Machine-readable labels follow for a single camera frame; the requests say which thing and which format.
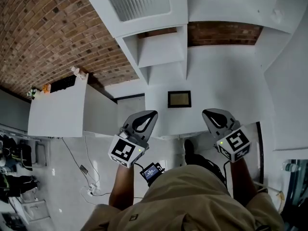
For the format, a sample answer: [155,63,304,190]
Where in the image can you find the white power strip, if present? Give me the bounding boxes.
[86,181,101,195]

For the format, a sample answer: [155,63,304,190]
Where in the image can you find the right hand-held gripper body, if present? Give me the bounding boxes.
[213,119,251,163]

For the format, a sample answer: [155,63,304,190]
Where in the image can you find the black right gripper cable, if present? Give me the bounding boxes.
[221,160,229,190]

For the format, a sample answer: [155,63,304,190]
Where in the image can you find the person's left forearm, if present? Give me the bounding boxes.
[108,164,136,210]

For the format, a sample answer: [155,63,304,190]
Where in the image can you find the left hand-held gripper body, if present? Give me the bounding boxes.
[107,123,150,168]

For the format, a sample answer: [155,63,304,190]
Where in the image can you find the person's black shoe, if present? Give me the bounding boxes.
[184,139,195,165]

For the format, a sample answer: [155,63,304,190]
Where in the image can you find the clear water bottle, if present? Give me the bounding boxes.
[285,161,302,173]

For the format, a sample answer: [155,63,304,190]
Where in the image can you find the person's black trousers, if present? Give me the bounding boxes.
[187,153,227,190]

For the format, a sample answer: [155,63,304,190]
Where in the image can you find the black flat panel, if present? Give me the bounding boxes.
[49,75,77,93]

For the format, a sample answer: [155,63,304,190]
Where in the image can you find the thin black floor cable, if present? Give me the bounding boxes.
[62,137,92,185]

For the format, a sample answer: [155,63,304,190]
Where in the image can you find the black-framed rectangular tray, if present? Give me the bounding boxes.
[167,90,192,109]

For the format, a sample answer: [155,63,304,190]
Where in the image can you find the long white cable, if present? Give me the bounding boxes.
[84,136,101,185]

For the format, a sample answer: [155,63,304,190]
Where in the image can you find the white desk with hutch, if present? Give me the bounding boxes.
[79,0,308,140]

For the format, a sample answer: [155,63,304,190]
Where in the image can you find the person's right forearm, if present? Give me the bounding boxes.
[230,157,258,207]

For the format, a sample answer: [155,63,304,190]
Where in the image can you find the person in beige shirt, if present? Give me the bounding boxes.
[81,164,286,231]

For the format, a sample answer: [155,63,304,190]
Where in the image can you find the small black screen device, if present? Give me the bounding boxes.
[140,162,167,187]

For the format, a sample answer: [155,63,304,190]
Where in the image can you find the grey metal cabinet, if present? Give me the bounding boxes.
[0,89,32,132]

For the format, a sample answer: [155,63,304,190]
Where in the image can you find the black office chair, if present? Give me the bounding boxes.
[0,138,48,172]

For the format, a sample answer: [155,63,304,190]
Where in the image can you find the plain white desk with drawers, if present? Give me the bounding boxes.
[27,72,118,138]

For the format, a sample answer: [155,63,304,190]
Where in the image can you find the small potted flower plant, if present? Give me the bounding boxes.
[26,88,39,100]

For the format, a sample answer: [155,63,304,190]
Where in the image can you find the white metal rack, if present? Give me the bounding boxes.
[9,196,51,226]

